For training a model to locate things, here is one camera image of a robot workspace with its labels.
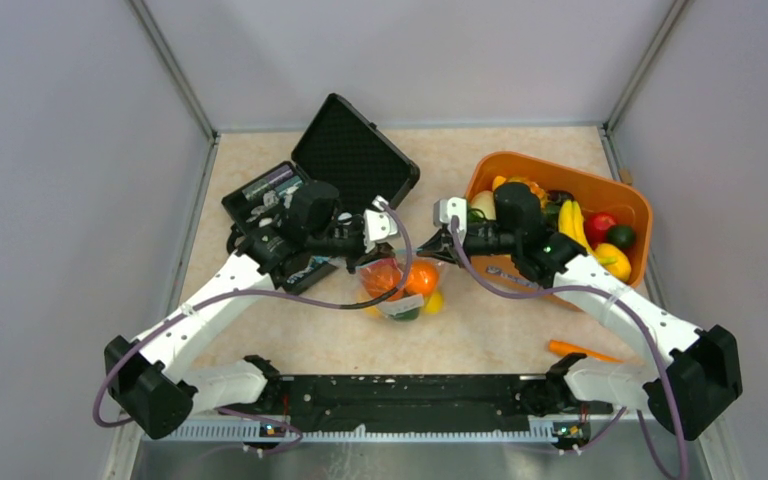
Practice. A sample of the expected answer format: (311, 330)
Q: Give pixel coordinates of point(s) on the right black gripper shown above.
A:
(440, 245)

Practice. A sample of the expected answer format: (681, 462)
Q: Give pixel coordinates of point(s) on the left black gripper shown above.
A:
(351, 261)

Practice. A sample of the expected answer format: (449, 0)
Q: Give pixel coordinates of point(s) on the orange tangerine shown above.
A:
(423, 278)

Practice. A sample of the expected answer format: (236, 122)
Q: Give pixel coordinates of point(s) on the small orange pumpkin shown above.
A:
(380, 277)

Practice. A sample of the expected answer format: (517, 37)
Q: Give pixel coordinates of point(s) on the yellow orange peach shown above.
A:
(433, 303)

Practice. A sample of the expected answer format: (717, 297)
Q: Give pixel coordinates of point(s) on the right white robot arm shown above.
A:
(688, 375)

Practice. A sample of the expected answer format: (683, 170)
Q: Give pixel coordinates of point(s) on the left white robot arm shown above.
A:
(152, 378)

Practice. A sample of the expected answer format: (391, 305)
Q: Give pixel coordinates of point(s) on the white radish with leaves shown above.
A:
(482, 207)

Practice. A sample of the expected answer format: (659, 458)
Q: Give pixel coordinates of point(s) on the orange pineapple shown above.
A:
(533, 186)

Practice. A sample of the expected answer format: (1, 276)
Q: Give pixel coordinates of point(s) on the black poker chip case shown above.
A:
(340, 164)

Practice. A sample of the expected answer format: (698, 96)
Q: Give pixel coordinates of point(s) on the yellow banana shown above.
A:
(571, 224)

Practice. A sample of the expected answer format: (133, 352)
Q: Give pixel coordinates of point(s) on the orange carrot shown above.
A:
(563, 349)

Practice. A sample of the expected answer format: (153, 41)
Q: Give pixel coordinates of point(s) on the orange plastic basket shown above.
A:
(595, 192)

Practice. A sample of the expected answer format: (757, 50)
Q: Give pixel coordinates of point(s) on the dark green avocado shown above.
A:
(624, 237)

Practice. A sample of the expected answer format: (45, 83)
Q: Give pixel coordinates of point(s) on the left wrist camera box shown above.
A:
(379, 225)

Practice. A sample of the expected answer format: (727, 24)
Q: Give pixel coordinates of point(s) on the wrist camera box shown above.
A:
(447, 209)
(379, 225)

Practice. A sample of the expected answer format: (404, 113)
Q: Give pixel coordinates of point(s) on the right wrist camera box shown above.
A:
(447, 209)

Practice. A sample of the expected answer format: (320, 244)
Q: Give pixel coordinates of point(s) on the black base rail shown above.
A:
(425, 406)

